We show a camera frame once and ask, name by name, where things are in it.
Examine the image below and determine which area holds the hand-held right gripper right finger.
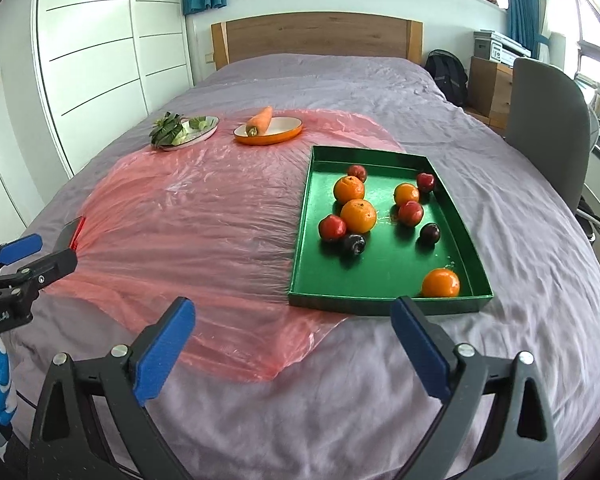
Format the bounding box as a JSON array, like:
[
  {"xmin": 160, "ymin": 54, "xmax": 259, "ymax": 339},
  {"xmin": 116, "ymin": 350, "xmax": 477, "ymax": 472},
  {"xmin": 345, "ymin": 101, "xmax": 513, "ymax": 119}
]
[{"xmin": 390, "ymin": 296, "xmax": 560, "ymax": 480}]

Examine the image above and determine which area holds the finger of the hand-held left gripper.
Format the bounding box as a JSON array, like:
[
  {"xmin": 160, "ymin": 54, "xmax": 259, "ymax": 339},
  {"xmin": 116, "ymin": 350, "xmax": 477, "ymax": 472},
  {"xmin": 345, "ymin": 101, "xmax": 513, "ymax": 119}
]
[
  {"xmin": 0, "ymin": 234, "xmax": 43, "ymax": 281},
  {"xmin": 0, "ymin": 249, "xmax": 78, "ymax": 293}
]

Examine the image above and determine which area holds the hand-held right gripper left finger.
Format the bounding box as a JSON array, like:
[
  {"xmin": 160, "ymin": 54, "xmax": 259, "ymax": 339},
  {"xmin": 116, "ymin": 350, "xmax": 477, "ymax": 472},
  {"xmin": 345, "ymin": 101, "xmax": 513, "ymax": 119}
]
[{"xmin": 27, "ymin": 296, "xmax": 197, "ymax": 480}]

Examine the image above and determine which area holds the orange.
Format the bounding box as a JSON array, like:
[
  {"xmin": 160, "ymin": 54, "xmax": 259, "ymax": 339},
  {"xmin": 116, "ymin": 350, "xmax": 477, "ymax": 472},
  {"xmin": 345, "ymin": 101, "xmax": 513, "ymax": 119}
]
[
  {"xmin": 333, "ymin": 176, "xmax": 366, "ymax": 205},
  {"xmin": 340, "ymin": 199, "xmax": 378, "ymax": 234},
  {"xmin": 393, "ymin": 183, "xmax": 421, "ymax": 208},
  {"xmin": 421, "ymin": 268, "xmax": 461, "ymax": 298}
]

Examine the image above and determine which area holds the green cardboard box tray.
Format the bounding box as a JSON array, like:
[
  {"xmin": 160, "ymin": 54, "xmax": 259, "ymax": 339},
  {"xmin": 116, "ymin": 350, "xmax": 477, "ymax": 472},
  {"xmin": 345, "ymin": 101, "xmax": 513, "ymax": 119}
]
[{"xmin": 287, "ymin": 145, "xmax": 494, "ymax": 317}]

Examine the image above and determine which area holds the smartphone in red case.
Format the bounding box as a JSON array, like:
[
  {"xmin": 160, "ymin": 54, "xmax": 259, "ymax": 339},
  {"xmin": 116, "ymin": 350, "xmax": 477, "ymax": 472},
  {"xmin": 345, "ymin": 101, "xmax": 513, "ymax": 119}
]
[{"xmin": 55, "ymin": 216, "xmax": 87, "ymax": 252}]

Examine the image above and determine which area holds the white door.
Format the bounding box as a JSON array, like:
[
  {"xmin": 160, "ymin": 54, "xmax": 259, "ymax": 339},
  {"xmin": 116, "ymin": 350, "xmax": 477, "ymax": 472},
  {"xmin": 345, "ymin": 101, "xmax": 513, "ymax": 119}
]
[{"xmin": 0, "ymin": 100, "xmax": 36, "ymax": 233}]

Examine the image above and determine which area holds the pink plastic sheet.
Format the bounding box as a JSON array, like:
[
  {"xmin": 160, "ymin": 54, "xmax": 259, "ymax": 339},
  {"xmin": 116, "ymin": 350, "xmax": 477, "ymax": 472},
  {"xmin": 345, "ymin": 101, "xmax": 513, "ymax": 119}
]
[{"xmin": 40, "ymin": 107, "xmax": 406, "ymax": 383}]

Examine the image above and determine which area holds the white patterned plate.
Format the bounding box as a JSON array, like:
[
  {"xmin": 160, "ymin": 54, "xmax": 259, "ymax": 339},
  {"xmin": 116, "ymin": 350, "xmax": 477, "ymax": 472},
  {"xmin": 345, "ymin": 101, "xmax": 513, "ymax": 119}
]
[{"xmin": 152, "ymin": 116, "xmax": 220, "ymax": 152}]

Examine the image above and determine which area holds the white wardrobe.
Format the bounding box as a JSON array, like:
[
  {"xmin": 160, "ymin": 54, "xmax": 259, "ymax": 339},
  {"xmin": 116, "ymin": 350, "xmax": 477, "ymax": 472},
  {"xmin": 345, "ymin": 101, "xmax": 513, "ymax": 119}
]
[{"xmin": 32, "ymin": 0, "xmax": 196, "ymax": 178}]

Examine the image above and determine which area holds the carrot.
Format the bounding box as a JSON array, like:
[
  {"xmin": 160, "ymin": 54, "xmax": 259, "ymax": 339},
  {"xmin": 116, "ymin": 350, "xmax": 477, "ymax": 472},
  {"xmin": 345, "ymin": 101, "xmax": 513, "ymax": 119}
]
[{"xmin": 245, "ymin": 106, "xmax": 274, "ymax": 138}]

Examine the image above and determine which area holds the orange rimmed plate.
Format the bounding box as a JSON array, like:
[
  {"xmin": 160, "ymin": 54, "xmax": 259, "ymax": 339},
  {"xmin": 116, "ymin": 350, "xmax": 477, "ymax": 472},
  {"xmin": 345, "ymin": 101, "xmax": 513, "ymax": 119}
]
[{"xmin": 233, "ymin": 116, "xmax": 304, "ymax": 147}]

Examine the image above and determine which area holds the grey chair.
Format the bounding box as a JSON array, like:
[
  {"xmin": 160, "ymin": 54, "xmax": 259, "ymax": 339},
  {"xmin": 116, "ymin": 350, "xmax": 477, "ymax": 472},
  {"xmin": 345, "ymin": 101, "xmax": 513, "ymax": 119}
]
[{"xmin": 504, "ymin": 57, "xmax": 600, "ymax": 241}]

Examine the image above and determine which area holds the wooden nightstand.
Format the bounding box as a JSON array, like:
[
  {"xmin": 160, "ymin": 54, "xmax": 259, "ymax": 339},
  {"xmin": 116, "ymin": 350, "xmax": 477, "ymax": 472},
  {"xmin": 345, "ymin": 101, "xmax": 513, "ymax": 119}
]
[{"xmin": 467, "ymin": 56, "xmax": 515, "ymax": 128}]

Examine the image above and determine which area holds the black backpack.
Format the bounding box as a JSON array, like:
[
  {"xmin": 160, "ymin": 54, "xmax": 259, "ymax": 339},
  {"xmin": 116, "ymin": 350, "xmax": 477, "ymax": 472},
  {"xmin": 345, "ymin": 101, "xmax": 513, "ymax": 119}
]
[{"xmin": 424, "ymin": 49, "xmax": 468, "ymax": 107}]

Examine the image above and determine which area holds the bed with purple sheet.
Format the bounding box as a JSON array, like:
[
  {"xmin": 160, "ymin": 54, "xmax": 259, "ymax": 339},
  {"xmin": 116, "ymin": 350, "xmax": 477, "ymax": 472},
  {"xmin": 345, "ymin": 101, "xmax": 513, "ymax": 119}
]
[{"xmin": 0, "ymin": 55, "xmax": 600, "ymax": 480}]

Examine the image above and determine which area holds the white printer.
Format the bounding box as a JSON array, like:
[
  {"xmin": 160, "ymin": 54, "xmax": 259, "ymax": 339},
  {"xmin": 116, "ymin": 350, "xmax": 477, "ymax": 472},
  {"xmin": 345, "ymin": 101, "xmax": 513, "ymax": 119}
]
[{"xmin": 472, "ymin": 30, "xmax": 532, "ymax": 63}]

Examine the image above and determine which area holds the wooden headboard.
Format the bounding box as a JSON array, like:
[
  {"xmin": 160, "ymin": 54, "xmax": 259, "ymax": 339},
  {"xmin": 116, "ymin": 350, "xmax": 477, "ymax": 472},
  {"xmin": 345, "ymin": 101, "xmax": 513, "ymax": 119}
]
[{"xmin": 210, "ymin": 12, "xmax": 424, "ymax": 72}]

